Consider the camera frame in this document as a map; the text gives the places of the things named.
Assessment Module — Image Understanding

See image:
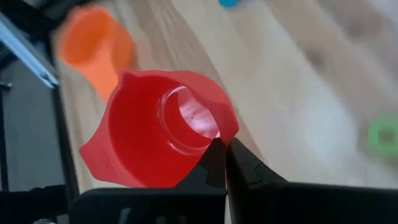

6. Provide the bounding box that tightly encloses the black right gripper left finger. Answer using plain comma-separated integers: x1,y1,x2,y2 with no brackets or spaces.
70,138,229,224

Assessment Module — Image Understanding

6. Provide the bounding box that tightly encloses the orange-yellow measuring cup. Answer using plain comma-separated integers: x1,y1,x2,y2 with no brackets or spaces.
57,4,136,102

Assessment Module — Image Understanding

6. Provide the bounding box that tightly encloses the silver aluminium bar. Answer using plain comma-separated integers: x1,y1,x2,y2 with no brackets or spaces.
0,12,60,90

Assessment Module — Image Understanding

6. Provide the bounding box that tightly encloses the teal measuring cup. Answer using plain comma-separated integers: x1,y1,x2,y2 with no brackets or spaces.
218,0,241,9

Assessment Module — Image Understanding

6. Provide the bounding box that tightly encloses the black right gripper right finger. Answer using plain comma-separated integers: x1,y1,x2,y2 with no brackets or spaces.
226,138,398,224

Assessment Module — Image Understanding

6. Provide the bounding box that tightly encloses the green measuring cup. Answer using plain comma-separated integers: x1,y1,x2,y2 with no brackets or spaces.
368,115,398,158

